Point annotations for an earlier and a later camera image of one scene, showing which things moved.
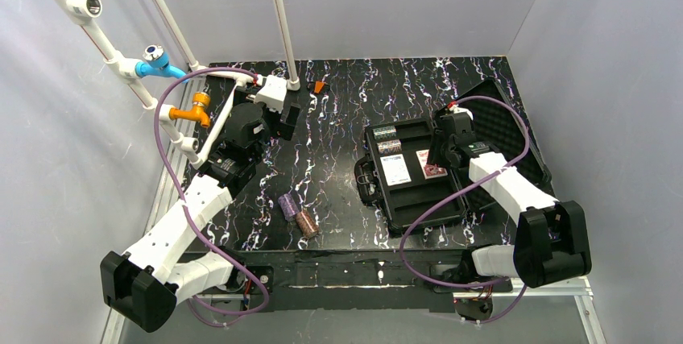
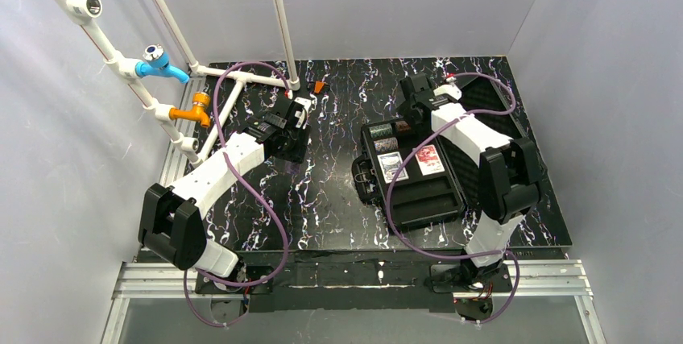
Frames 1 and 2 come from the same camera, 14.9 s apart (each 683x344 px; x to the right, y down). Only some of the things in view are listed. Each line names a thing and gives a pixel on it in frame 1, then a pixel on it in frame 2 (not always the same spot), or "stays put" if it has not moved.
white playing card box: [395, 169] stays put
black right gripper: [441, 138] -> [415, 94]
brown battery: [307, 225] -> [403, 126]
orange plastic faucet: [200, 101] stays put
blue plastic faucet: [156, 63] stays put
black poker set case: [414, 172] stays put
